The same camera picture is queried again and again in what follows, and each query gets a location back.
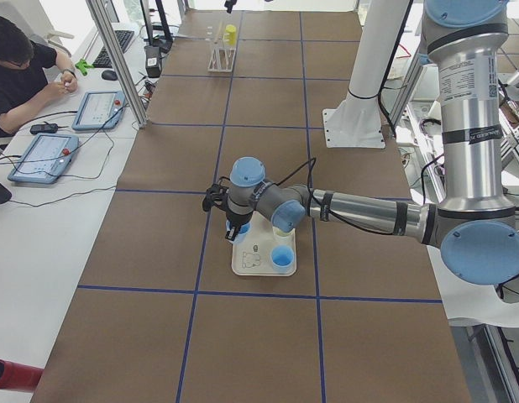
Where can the red cylinder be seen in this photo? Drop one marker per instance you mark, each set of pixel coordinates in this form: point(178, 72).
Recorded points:
point(19, 377)

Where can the black box with label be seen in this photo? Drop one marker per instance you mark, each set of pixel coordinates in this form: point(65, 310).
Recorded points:
point(153, 64)

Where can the black computer mouse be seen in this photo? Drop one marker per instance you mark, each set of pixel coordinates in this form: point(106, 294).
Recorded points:
point(109, 75)

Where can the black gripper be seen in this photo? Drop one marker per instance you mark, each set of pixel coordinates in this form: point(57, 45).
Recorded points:
point(229, 5)
point(238, 219)

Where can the white wire cup rack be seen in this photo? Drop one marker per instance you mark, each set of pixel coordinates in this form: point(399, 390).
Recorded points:
point(221, 57)

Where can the far blue teach pendant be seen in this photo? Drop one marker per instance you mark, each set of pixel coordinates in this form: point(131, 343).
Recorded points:
point(99, 110)

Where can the green plastic clamp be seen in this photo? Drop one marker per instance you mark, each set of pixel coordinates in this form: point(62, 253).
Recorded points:
point(83, 66)

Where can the light blue plastic cup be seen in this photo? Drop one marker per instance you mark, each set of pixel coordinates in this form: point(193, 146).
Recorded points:
point(244, 230)

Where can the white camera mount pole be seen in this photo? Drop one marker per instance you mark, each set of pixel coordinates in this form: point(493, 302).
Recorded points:
point(356, 122)

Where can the near blue teach pendant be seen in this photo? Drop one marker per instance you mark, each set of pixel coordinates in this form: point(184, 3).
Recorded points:
point(46, 158)

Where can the black handheld remote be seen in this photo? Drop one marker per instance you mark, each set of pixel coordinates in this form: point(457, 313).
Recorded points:
point(44, 128)

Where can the seated person in black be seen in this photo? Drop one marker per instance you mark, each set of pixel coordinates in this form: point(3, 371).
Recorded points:
point(32, 75)

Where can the pale yellow plastic cup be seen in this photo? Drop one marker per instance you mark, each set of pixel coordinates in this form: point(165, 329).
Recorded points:
point(282, 237)

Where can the cream plastic tray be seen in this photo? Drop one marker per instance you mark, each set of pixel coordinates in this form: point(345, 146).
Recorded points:
point(252, 256)

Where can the aluminium frame post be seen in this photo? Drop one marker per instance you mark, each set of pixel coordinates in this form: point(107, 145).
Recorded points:
point(109, 39)

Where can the blue teach pendant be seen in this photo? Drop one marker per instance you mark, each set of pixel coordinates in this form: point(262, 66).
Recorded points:
point(46, 158)
point(99, 110)

